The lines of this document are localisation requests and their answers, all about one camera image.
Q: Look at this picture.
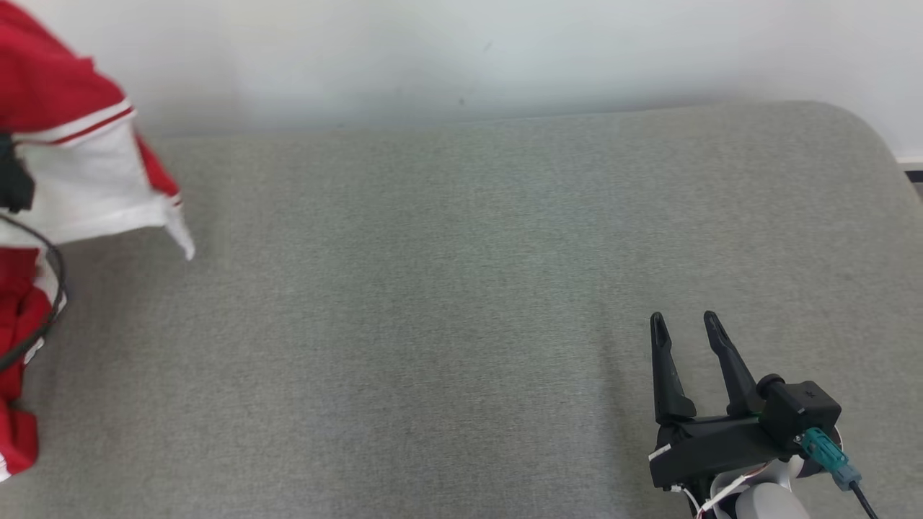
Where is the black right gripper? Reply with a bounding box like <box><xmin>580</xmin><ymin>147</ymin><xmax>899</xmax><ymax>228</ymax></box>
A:
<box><xmin>649</xmin><ymin>311</ymin><xmax>801</xmax><ymax>498</ymax></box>

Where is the red white basketball jersey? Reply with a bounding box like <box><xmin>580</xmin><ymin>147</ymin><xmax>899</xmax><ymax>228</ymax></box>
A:
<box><xmin>0</xmin><ymin>0</ymin><xmax>195</xmax><ymax>482</ymax></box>

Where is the white red wire bundle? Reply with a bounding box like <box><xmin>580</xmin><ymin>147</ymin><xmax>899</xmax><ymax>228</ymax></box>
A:
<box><xmin>667</xmin><ymin>467</ymin><xmax>769</xmax><ymax>519</ymax></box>

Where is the teal right camera connector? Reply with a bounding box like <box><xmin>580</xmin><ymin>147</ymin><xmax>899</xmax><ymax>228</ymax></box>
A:
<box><xmin>795</xmin><ymin>427</ymin><xmax>862</xmax><ymax>491</ymax></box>

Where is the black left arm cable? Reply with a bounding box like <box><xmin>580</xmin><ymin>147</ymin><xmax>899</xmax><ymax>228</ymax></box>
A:
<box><xmin>0</xmin><ymin>215</ymin><xmax>67</xmax><ymax>372</ymax></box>

